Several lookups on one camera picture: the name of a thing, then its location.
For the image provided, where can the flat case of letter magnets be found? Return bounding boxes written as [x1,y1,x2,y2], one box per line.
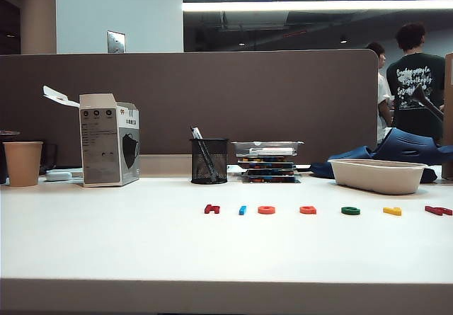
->
[237,161,297,170]
[241,175,302,184]
[236,155,297,164]
[241,168,302,177]

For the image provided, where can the dark red letter magnet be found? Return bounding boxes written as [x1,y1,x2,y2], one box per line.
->
[425,205,453,217]

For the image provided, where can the black mesh pen holder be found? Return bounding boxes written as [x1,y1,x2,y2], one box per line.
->
[189,137,229,185]

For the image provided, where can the black and white pen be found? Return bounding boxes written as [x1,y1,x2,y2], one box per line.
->
[190,126,219,182]

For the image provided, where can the clear plastic case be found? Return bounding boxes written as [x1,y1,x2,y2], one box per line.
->
[231,140,305,158]

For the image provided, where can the brown desk partition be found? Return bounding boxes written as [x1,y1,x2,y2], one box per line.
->
[0,48,380,167]

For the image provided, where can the white face mask box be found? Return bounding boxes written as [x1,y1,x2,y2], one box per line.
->
[42,85,141,188]

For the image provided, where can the beige oval pulp tray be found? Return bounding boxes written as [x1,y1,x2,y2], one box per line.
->
[328,158,429,195]

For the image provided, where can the person in white shirt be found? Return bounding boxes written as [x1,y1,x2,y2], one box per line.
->
[366,41,394,145]

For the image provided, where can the long ceiling light strip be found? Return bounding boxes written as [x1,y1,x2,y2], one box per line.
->
[182,0,453,13]

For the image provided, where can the white earbud case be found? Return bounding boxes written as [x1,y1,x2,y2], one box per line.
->
[45,170,74,182]

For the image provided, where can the person in dark green shirt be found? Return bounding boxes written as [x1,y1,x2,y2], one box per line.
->
[386,22,447,145]

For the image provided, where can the grey metal tool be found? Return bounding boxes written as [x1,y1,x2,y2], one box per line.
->
[410,83,445,123]

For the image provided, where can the brown paper cup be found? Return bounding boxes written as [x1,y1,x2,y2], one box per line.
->
[2,141,44,188]

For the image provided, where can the brown cardboard box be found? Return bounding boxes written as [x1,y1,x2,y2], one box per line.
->
[441,52,453,181]

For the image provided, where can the metal wall plate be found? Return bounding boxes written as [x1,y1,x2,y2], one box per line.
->
[107,30,126,54]

